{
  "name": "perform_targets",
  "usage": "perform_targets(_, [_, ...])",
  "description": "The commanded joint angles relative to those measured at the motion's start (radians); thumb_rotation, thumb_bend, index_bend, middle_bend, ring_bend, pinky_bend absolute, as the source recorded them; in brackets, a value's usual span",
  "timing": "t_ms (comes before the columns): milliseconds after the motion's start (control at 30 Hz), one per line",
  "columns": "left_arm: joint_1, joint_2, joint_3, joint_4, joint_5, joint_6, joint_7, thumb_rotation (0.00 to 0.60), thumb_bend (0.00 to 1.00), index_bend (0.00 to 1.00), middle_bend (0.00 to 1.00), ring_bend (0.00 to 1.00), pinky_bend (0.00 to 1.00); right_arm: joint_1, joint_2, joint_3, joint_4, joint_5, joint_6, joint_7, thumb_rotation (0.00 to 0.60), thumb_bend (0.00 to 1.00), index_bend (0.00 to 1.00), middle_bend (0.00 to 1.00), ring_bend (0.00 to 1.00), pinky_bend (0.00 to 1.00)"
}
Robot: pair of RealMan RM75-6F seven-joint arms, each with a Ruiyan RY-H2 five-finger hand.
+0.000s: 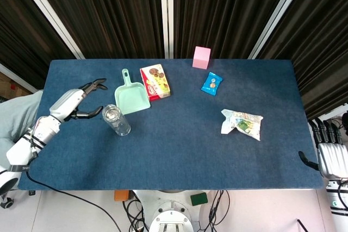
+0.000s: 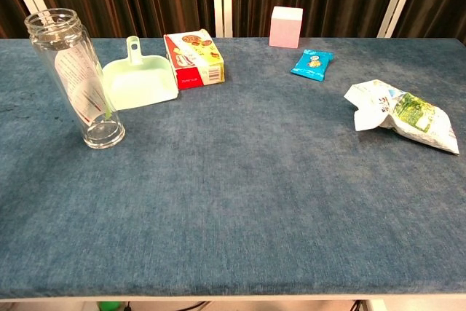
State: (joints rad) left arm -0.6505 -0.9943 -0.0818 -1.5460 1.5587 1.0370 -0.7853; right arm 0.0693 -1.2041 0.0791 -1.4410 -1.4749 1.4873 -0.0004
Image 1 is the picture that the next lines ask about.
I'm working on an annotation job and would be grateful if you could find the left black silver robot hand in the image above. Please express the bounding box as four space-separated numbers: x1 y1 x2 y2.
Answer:
49 78 108 123

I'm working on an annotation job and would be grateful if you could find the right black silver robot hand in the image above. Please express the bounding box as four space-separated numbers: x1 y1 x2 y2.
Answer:
298 119 348 180

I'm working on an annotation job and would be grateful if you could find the tall clear glass cup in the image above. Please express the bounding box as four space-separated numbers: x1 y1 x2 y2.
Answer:
102 104 132 137

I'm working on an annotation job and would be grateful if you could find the light blue cloth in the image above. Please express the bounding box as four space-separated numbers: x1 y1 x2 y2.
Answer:
0 90 44 160

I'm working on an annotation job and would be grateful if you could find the light green plastic dustpan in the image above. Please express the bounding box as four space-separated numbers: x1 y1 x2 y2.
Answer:
114 68 152 116

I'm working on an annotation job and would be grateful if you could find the red yellow snack box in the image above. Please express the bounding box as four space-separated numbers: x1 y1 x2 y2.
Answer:
139 64 172 102

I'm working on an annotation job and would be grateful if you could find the white green crumpled snack bag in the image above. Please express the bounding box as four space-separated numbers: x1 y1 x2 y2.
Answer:
220 108 264 142

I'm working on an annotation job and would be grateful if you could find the dark brown curtain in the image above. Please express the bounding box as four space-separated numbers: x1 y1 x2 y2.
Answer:
0 0 348 120

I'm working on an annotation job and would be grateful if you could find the orange block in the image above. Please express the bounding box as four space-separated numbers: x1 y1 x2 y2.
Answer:
114 190 130 203

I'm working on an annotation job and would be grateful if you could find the black caster wheel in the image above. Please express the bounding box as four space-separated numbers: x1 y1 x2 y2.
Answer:
0 195 15 210

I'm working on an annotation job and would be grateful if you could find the blue felt table mat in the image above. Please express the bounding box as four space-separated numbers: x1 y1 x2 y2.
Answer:
17 58 325 191

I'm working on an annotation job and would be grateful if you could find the green pad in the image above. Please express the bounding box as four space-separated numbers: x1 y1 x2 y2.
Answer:
190 192 209 207

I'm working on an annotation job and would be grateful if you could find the pink cube block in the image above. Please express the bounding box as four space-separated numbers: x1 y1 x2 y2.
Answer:
192 46 212 70

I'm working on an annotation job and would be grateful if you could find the blue snack packet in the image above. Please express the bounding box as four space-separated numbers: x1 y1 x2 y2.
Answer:
200 71 224 97

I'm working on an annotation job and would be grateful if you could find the white robot torso base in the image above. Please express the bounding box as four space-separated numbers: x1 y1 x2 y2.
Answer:
132 190 210 232

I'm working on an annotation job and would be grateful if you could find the white frame post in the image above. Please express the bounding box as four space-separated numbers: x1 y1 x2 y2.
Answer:
159 0 175 59
12 0 85 59
247 0 312 60

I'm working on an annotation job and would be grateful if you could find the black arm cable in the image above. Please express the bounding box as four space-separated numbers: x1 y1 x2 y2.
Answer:
26 160 121 232

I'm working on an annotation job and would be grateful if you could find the black cable bundle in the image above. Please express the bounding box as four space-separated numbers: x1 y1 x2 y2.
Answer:
121 191 150 232
198 190 231 232

